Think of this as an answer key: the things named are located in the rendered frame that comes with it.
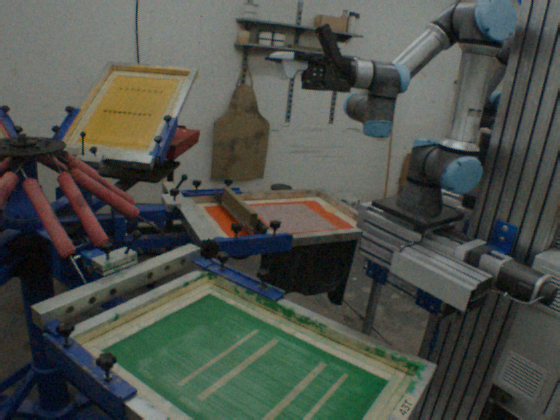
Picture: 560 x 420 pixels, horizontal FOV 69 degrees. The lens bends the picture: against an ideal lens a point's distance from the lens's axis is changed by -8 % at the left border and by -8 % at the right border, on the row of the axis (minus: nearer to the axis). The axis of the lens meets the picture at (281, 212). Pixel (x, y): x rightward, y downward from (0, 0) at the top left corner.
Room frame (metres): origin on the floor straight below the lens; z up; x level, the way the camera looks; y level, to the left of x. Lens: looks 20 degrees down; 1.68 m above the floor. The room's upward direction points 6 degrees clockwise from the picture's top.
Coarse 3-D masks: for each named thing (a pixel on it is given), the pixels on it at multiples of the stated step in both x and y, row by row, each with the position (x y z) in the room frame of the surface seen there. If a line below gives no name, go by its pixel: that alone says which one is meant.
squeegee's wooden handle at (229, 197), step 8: (224, 192) 1.93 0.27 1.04; (232, 192) 1.88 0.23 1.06; (224, 200) 1.92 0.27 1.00; (232, 200) 1.83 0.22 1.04; (240, 200) 1.78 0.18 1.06; (232, 208) 1.83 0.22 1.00; (240, 208) 1.74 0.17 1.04; (248, 208) 1.70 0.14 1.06; (240, 216) 1.74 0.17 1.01; (248, 216) 1.66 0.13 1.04; (256, 216) 1.65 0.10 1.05
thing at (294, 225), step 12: (312, 216) 1.97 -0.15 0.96; (324, 216) 1.99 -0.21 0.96; (336, 216) 2.01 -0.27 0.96; (228, 228) 1.71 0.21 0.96; (288, 228) 1.79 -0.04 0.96; (300, 228) 1.80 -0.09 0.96; (312, 228) 1.82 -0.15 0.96; (324, 228) 1.83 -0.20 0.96; (336, 228) 1.85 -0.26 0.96; (348, 228) 1.87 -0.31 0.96
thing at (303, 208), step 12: (252, 204) 2.05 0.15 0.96; (264, 204) 2.07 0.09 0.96; (276, 204) 2.09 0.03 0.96; (288, 204) 2.11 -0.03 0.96; (300, 204) 2.13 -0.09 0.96; (312, 204) 2.15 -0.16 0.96; (216, 216) 1.83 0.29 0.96; (228, 216) 1.85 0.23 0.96; (264, 216) 1.90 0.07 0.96; (276, 216) 1.92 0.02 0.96; (288, 216) 1.94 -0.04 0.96; (300, 216) 1.96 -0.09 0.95
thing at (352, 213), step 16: (256, 192) 2.14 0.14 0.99; (272, 192) 2.17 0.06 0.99; (288, 192) 2.21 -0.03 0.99; (304, 192) 2.25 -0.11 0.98; (320, 192) 2.28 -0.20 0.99; (336, 208) 2.12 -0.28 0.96; (352, 208) 2.06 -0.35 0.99; (208, 224) 1.65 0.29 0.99; (304, 240) 1.63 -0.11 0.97; (320, 240) 1.67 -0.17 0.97; (336, 240) 1.70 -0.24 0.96
